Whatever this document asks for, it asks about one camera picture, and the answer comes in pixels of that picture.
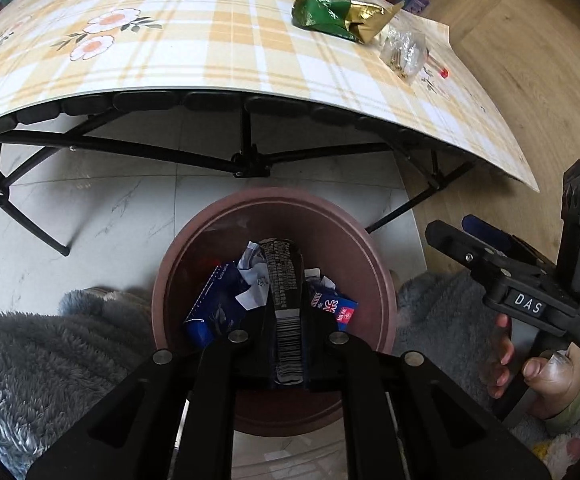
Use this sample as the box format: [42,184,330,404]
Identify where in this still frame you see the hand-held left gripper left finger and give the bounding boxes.
[24,305,277,480]

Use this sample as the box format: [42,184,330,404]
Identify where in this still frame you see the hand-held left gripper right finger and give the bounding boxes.
[300,305,553,480]

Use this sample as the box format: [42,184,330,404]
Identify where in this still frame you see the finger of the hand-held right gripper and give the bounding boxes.
[424,219,511,287]
[461,214,557,274]

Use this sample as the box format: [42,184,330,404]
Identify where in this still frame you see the white paper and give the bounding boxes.
[235,241,271,311]

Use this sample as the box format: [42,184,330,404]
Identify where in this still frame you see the dark printed foil wrapper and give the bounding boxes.
[260,237,307,386]

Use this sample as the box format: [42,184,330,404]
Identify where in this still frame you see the brown plastic waste bin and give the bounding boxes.
[151,187,397,436]

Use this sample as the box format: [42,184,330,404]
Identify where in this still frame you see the person's right hand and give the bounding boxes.
[482,311,580,420]

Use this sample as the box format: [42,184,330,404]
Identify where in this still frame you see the blue red printed packet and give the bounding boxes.
[304,269,359,333]

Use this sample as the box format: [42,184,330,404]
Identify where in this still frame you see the clear plastic bag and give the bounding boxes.
[380,25,428,85]

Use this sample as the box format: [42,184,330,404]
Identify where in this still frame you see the green gold snack wrapper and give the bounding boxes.
[291,0,405,44]

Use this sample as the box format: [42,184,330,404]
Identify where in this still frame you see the folding table with checked cloth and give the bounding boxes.
[0,0,541,192]

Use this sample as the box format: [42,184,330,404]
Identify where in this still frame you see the black folding table frame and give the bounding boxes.
[0,87,476,258]

